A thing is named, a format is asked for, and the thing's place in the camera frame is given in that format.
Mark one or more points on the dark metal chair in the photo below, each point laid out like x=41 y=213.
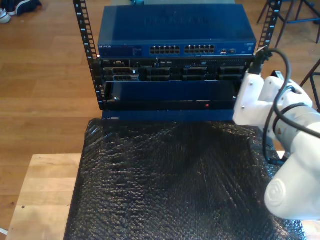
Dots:
x=311 y=75

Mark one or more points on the black rack server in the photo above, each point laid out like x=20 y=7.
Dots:
x=175 y=71

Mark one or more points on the dark blue base panel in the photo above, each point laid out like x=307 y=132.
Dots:
x=162 y=116

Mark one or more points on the black bubble wrap mat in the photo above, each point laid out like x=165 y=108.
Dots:
x=162 y=200

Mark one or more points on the dark blue shoe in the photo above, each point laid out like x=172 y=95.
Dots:
x=25 y=6

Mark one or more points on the white shoe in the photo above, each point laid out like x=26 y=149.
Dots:
x=3 y=16

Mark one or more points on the white flat strip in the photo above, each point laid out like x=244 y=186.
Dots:
x=3 y=231

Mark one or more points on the blue network switch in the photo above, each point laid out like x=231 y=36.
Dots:
x=175 y=25

